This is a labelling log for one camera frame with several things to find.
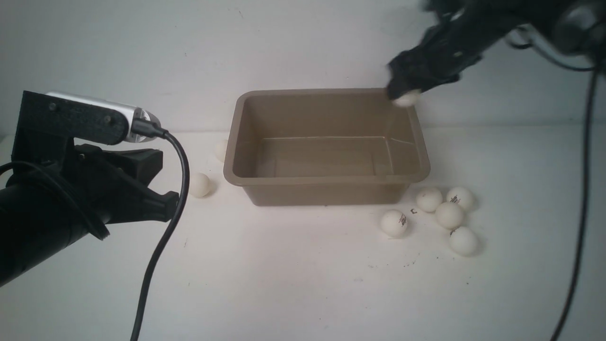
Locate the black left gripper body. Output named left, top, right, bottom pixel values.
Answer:
left=66, top=144, right=164, bottom=224

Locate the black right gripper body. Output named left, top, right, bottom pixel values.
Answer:
left=387, top=14, right=483, bottom=100

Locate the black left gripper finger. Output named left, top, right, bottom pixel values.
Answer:
left=138, top=190, right=179, bottom=222

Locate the white ping-pong ball red logo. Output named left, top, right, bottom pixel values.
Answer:
left=379, top=209, right=408, bottom=238

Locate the white ping-pong ball front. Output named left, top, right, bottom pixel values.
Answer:
left=449, top=226, right=479, bottom=257

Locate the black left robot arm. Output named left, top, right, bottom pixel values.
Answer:
left=0, top=144, right=179, bottom=285

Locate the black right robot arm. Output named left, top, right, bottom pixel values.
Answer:
left=386, top=0, right=605, bottom=100

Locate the tan plastic bin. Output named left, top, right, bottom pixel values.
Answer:
left=223, top=88, right=431, bottom=206

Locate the black left camera cable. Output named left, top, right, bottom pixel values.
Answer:
left=129, top=118, right=191, bottom=341

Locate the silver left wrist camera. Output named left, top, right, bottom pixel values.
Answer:
left=46, top=91, right=162, bottom=144

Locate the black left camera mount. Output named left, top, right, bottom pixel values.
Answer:
left=11, top=91, right=130, bottom=169

